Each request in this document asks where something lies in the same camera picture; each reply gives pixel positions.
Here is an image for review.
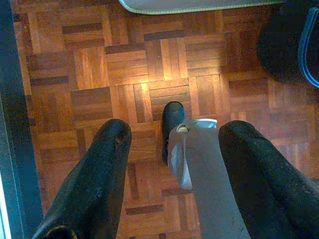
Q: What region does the black round waste bin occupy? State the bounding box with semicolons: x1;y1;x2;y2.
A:
256;7;319;89

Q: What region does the green and white quilted mattress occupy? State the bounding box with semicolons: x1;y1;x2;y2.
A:
118;0;287;15

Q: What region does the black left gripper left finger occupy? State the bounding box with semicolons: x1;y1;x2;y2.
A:
31;119;133;239

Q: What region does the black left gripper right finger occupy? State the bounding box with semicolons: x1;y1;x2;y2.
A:
218;120;319;239

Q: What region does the frosted glass sliding door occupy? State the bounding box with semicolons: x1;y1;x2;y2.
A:
0;184;12;239

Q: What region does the black robot left foot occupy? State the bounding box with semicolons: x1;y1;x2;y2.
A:
161;101;185;166

